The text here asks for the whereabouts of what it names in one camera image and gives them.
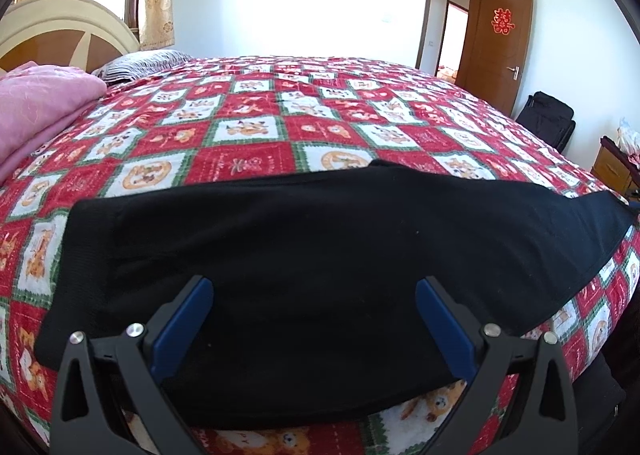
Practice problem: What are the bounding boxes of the red paper door decoration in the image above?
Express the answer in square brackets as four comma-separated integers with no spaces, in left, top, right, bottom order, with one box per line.
[491,8,516,35]

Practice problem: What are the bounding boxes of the brown door frame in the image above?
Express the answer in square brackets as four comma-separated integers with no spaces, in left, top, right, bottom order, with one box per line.
[415,0,489,84]

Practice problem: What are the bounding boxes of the black folding chair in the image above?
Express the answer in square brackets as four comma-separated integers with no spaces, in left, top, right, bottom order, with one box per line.
[514,90,576,154]

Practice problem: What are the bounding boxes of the red printed bed sheet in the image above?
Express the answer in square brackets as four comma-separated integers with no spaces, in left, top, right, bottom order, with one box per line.
[0,54,640,455]

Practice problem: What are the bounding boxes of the folded pink blanket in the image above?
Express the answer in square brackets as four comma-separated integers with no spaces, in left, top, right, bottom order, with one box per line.
[0,61,107,184]

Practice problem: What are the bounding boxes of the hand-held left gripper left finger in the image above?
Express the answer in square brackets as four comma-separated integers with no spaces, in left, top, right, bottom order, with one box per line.
[50,275,216,455]

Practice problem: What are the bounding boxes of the white plastic bag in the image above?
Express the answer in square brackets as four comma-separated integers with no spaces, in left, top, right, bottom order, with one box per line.
[617,117,640,152]

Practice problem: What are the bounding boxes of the striped pillow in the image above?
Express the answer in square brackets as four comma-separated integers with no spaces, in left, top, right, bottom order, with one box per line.
[92,49,194,84]

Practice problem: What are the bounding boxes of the brown wooden door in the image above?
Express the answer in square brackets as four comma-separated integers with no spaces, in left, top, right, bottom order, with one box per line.
[454,0,535,117]

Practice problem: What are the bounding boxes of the black pants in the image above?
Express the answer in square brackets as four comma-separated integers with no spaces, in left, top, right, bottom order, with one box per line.
[35,160,637,432]

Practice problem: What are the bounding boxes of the cream and wood headboard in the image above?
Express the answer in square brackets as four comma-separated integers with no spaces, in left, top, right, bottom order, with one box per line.
[0,0,141,77]

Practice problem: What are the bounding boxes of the wooden nightstand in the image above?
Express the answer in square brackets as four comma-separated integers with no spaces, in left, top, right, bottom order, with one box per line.
[590,136,640,197]

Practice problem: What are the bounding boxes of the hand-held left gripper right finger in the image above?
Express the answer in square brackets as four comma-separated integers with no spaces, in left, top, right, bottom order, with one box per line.
[415,276,581,455]

